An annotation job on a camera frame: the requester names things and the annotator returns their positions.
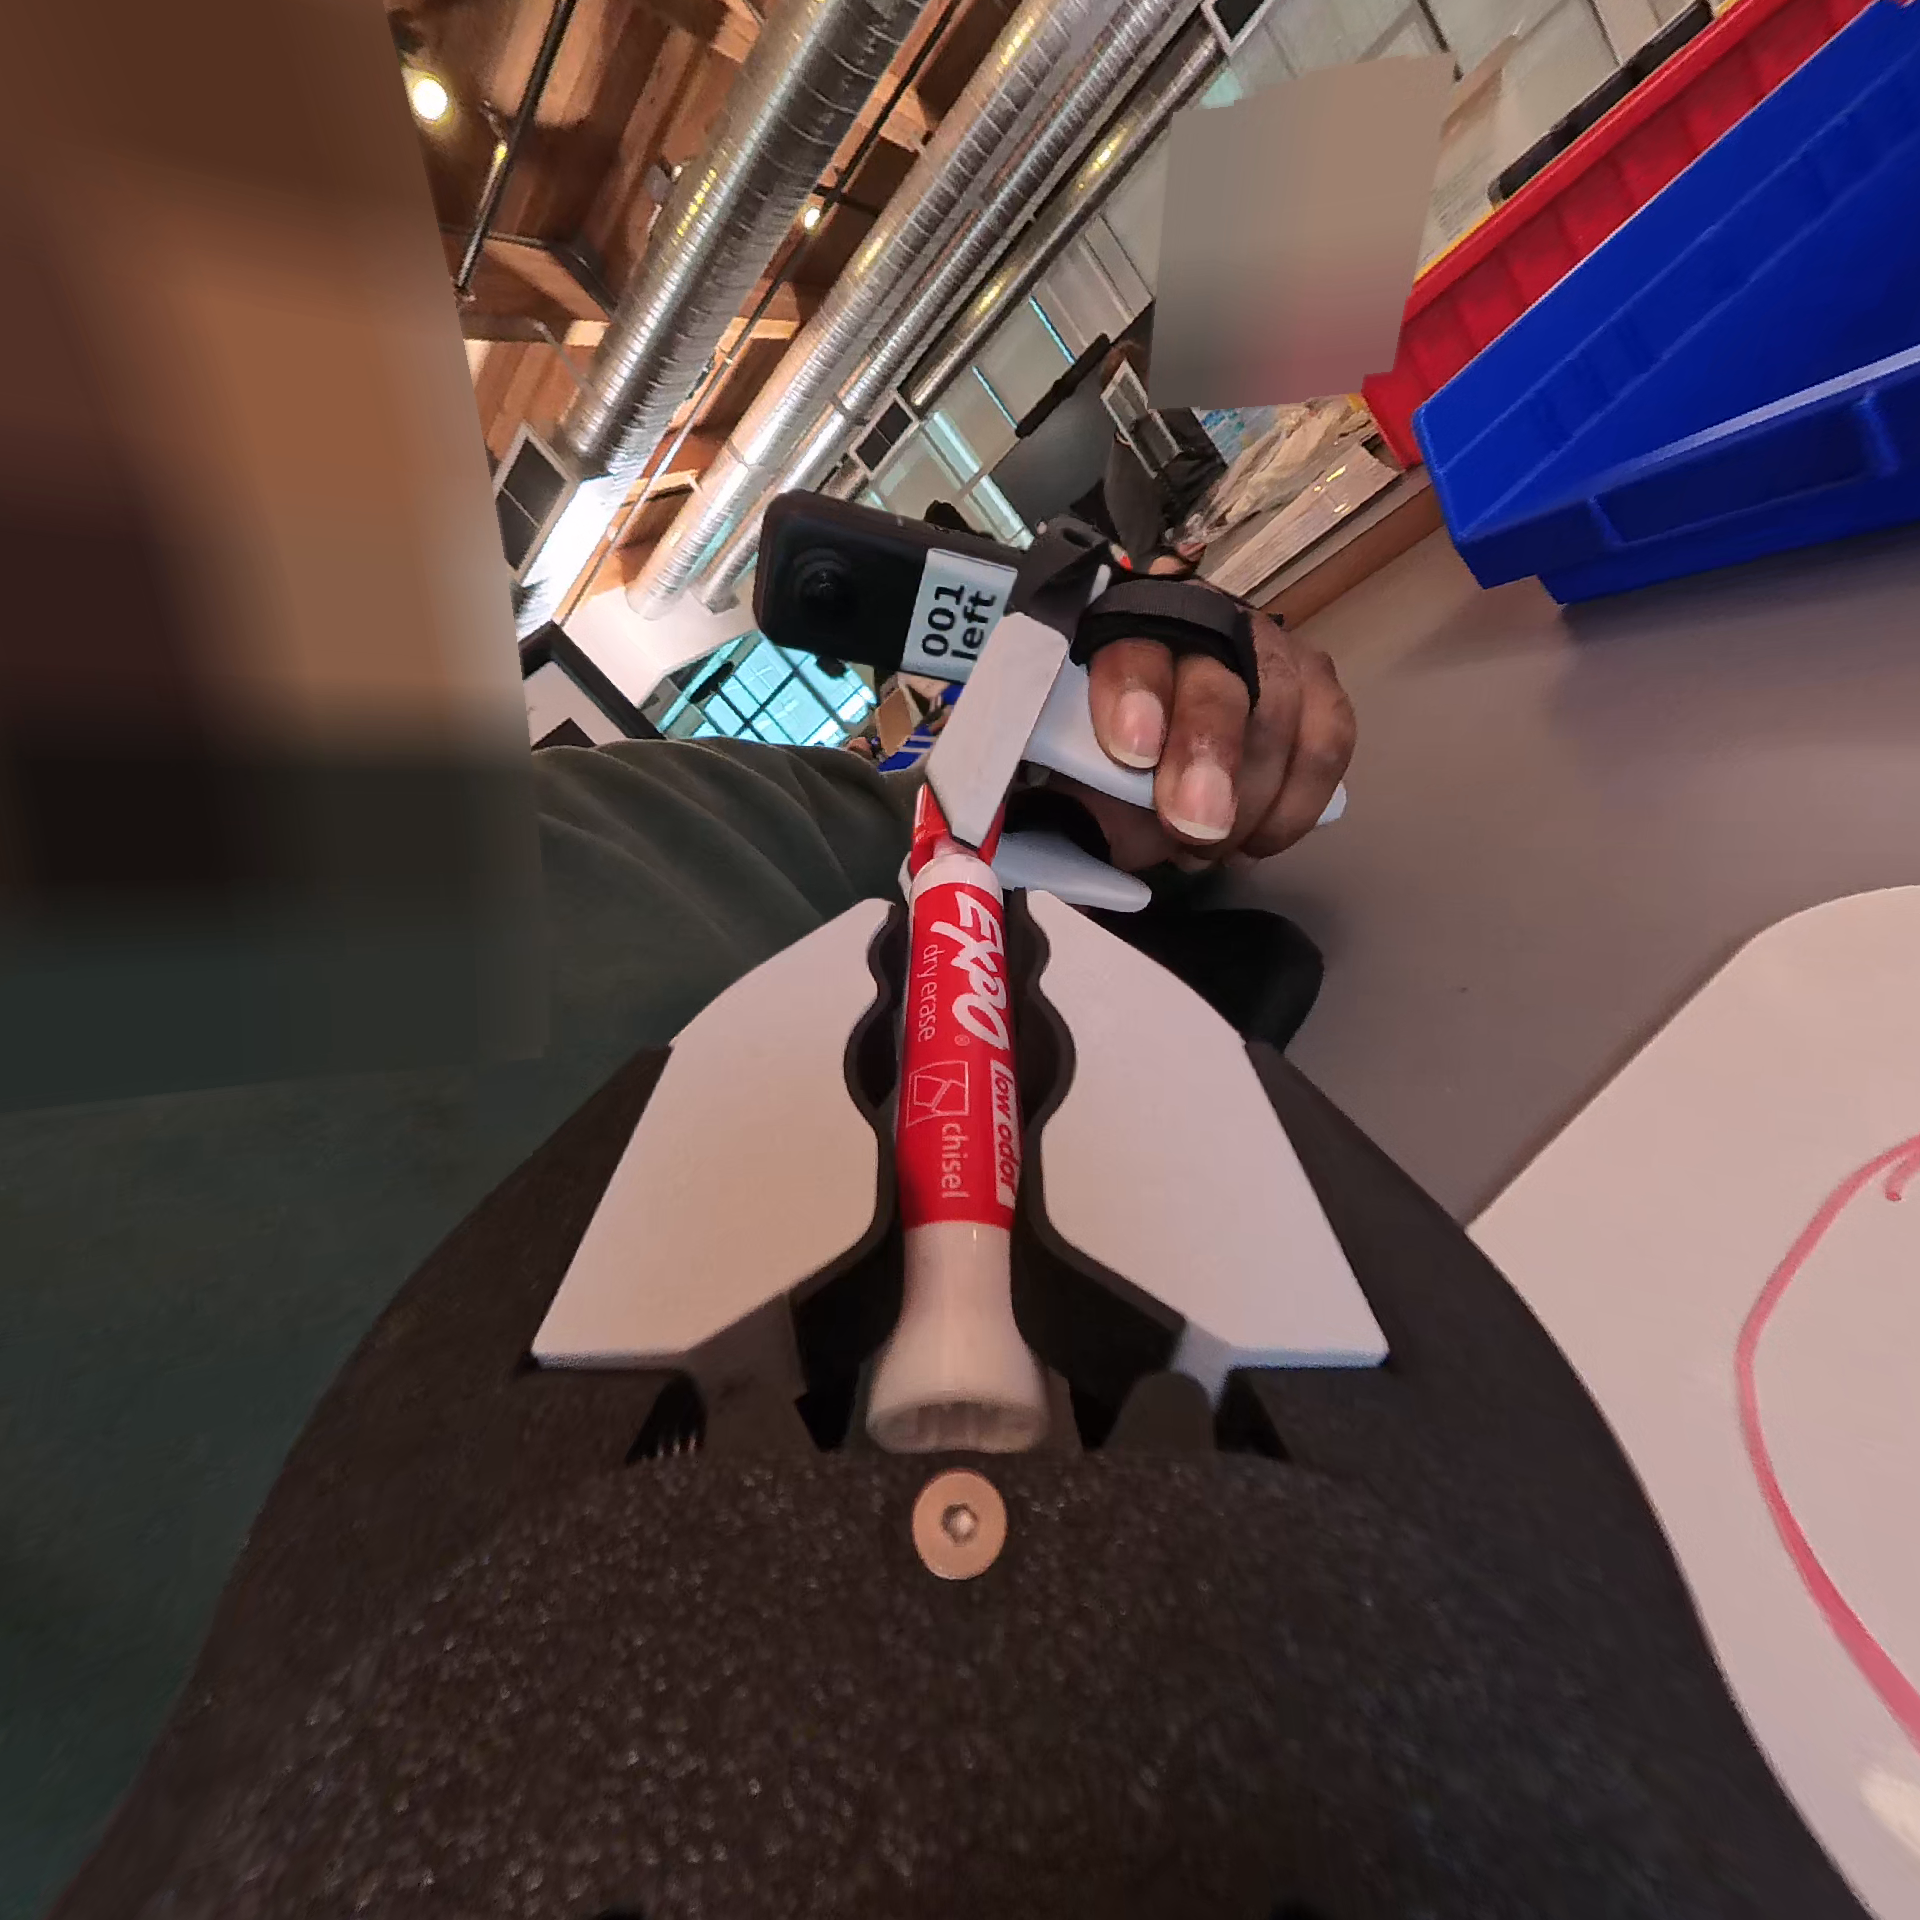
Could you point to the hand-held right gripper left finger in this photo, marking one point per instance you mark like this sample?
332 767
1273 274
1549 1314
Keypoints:
704 1185

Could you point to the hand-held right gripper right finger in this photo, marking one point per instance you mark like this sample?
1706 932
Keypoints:
1184 1185

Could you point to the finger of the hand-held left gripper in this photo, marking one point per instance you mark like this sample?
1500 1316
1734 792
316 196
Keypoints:
997 733
1072 873

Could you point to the red marker cap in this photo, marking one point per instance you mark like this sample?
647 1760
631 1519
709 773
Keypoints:
934 825

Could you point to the red dry erase marker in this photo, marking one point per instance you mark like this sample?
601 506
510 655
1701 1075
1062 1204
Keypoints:
953 1080

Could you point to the white whiteboard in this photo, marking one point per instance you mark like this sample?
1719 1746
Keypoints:
1652 1201

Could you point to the person's left hand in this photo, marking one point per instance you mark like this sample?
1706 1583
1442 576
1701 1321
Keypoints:
1290 733

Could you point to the pile of clear plastic bags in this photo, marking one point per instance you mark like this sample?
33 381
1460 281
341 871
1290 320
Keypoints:
1306 481

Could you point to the round ceiling lamp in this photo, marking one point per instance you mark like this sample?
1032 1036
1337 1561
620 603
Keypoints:
429 98

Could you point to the red plastic bin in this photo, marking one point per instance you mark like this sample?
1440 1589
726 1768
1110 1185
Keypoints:
1516 255

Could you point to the blue plastic bin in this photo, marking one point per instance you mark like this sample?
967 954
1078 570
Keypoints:
1724 376

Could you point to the silver ventilation duct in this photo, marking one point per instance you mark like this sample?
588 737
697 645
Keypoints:
720 225
930 255

